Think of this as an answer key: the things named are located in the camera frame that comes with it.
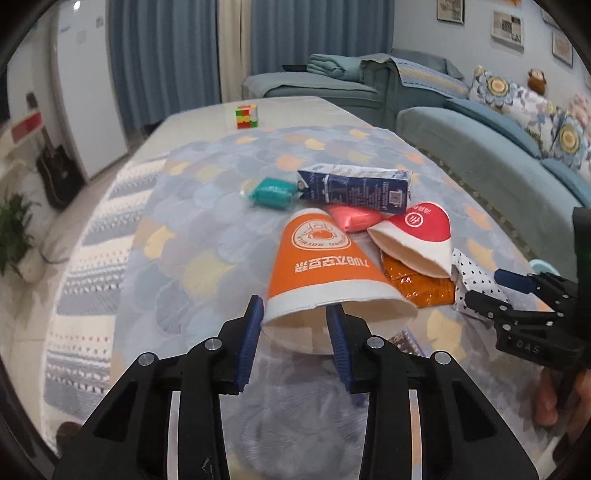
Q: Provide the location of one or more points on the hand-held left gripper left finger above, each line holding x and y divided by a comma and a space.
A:
247, 344

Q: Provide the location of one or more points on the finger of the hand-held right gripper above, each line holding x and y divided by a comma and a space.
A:
485, 303
510, 280

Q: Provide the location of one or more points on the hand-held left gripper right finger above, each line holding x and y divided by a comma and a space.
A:
339, 346

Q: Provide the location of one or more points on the white dotted paper wrapper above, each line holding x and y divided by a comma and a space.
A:
475, 277

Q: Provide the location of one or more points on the orange paper cup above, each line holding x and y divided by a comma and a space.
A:
314, 267

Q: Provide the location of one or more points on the person's right hand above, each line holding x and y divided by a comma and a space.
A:
547, 399

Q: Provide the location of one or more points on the light blue round container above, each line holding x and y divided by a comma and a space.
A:
544, 267

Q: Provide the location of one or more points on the orange snack packet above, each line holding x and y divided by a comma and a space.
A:
415, 287

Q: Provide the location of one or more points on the red and white paper cup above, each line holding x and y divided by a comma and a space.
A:
425, 226

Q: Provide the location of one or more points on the pink plastic packet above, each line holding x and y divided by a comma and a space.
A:
351, 218

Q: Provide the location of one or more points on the floral cushion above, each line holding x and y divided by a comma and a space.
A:
496, 87
538, 115
570, 141

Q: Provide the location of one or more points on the teal corner sofa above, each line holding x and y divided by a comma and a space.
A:
461, 134

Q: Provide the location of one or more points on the teal plastic packet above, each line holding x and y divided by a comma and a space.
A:
272, 191

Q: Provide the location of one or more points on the dark blue milk carton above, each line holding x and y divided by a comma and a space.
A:
355, 187

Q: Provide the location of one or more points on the pink cushion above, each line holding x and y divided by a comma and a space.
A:
581, 105

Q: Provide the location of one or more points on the brown stuffed toy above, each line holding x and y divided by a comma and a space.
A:
537, 82

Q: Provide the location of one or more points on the teal quilted sofa cover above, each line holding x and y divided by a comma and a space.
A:
415, 74

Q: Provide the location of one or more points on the colourful puzzle cube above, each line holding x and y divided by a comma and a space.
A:
247, 117

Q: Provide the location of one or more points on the black guitar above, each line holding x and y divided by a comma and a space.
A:
60, 173

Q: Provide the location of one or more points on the green potted plant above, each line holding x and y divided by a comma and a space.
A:
16, 230

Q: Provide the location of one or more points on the folded teal blanket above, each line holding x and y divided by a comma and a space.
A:
332, 67

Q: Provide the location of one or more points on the blue curtain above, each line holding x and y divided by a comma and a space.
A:
318, 32
161, 60

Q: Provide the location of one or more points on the white refrigerator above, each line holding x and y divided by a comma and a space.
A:
87, 92

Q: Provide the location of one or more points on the beige curtain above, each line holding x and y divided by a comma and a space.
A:
234, 46

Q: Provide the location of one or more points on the white cabinet with red panel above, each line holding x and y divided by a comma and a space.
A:
27, 127

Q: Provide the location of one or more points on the framed wall picture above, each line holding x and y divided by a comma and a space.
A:
549, 16
562, 47
507, 26
450, 9

